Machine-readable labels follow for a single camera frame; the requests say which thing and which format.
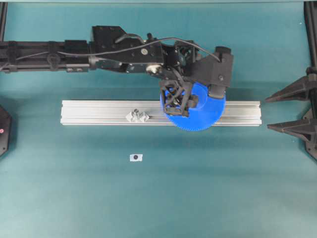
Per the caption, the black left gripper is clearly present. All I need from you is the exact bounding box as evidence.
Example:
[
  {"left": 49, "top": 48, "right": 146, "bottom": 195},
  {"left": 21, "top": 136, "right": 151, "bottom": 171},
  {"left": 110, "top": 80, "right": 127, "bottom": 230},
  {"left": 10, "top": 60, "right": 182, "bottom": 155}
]
[{"left": 146, "top": 41, "right": 226, "bottom": 117}]

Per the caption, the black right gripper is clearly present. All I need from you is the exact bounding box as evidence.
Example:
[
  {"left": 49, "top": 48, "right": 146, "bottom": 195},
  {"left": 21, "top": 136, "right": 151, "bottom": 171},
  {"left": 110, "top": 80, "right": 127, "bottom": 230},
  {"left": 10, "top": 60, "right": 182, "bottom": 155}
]
[{"left": 265, "top": 67, "right": 317, "bottom": 161}]

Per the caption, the large blue plastic gear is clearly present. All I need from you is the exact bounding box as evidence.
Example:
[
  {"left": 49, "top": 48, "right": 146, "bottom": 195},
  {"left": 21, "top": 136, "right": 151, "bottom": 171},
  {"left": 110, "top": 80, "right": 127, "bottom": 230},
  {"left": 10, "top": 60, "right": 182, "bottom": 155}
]
[{"left": 164, "top": 83, "right": 226, "bottom": 131}]

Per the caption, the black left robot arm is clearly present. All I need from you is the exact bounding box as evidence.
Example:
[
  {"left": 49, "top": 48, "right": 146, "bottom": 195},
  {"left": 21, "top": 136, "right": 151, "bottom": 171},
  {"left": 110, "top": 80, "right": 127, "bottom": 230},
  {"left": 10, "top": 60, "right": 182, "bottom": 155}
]
[{"left": 0, "top": 26, "right": 234, "bottom": 117}]

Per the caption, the small white marker sticker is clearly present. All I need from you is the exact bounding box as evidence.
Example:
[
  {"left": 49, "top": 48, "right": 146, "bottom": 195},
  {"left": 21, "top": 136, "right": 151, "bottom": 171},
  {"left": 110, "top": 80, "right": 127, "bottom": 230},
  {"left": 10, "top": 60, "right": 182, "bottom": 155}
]
[{"left": 129, "top": 154, "right": 143, "bottom": 162}]

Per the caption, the black base with red button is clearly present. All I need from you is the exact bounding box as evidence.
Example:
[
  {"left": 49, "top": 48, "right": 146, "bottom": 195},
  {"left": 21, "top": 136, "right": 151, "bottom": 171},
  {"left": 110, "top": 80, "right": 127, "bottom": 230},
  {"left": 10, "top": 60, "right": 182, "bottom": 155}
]
[{"left": 0, "top": 107, "right": 12, "bottom": 156}]

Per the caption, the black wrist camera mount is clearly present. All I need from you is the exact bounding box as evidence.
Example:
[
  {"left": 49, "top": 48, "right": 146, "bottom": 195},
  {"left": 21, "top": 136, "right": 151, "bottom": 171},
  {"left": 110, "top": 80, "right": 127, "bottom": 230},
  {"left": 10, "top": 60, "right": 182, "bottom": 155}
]
[{"left": 185, "top": 46, "right": 234, "bottom": 87}]

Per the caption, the aluminium extrusion rail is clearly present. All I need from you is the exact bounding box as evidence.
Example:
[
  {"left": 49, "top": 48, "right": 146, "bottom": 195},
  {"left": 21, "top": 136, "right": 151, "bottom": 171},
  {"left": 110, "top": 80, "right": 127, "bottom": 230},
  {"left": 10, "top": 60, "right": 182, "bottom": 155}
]
[{"left": 60, "top": 100, "right": 262, "bottom": 126}]

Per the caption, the black frame post right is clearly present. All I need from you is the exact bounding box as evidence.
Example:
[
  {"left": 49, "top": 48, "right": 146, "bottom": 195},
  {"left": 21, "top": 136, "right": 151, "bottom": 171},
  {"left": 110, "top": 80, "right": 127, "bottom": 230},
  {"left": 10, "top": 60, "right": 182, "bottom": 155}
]
[{"left": 304, "top": 1, "right": 317, "bottom": 67}]

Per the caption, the black frame post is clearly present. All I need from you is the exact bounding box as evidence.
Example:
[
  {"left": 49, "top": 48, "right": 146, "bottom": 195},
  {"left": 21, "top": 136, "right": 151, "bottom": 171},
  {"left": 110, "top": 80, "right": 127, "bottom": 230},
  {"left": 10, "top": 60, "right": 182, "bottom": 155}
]
[
  {"left": 0, "top": 2, "right": 8, "bottom": 42},
  {"left": 304, "top": 1, "right": 317, "bottom": 67}
]

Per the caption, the black frame post left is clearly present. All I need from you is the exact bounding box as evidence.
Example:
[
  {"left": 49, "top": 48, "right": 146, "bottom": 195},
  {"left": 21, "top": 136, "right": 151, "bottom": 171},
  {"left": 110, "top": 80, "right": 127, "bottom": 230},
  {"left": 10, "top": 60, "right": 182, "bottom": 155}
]
[{"left": 0, "top": 2, "right": 8, "bottom": 42}]

